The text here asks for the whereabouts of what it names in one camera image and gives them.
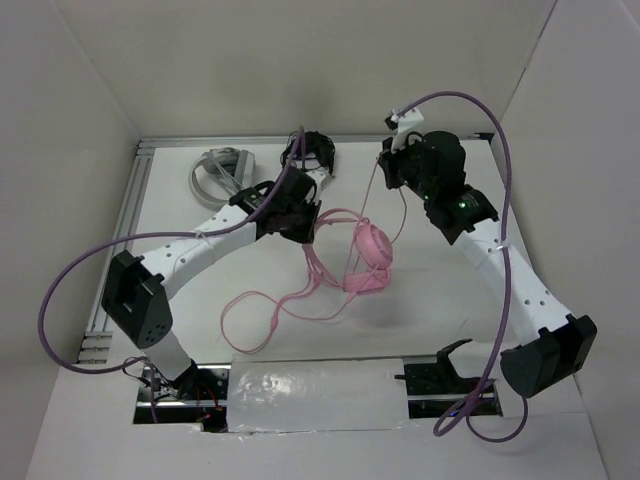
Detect grey white headphones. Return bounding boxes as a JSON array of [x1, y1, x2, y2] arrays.
[[188, 147, 255, 211]]

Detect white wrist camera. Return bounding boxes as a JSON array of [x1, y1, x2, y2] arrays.
[[384, 107, 424, 153], [306, 169, 333, 197]]

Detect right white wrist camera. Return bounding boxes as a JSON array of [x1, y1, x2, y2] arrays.
[[384, 107, 424, 153]]

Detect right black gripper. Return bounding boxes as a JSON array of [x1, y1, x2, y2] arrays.
[[376, 130, 436, 200]]

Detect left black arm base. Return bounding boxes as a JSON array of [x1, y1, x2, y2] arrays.
[[119, 357, 231, 431]]

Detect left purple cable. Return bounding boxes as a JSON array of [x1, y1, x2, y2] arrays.
[[38, 127, 307, 426]]

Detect pink wired headphones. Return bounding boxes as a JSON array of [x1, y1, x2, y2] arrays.
[[219, 184, 398, 355]]

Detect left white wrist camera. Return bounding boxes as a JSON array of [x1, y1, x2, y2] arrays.
[[306, 169, 333, 197]]

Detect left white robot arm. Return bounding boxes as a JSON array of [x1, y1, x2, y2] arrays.
[[101, 167, 329, 399]]

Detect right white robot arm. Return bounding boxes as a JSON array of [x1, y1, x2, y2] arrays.
[[379, 131, 597, 398]]

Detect black wired headphones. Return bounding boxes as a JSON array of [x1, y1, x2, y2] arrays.
[[280, 131, 336, 176]]

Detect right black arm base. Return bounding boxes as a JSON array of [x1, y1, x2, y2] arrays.
[[394, 339, 480, 420]]

